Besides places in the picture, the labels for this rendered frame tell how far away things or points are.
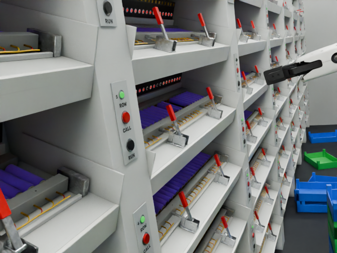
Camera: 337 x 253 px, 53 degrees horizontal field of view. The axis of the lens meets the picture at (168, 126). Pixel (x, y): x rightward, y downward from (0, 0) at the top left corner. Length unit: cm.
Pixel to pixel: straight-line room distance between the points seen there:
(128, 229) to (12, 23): 34
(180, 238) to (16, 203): 42
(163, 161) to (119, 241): 19
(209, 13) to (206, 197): 56
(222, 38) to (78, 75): 73
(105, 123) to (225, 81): 70
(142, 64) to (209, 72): 58
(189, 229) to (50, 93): 50
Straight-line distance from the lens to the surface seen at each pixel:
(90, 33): 47
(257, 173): 162
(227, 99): 113
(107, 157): 49
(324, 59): 72
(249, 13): 181
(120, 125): 50
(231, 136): 115
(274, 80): 77
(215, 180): 103
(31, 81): 39
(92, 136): 49
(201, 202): 92
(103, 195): 51
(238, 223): 123
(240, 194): 122
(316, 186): 266
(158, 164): 63
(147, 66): 60
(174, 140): 73
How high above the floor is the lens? 115
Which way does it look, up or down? 12 degrees down
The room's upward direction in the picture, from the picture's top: 8 degrees counter-clockwise
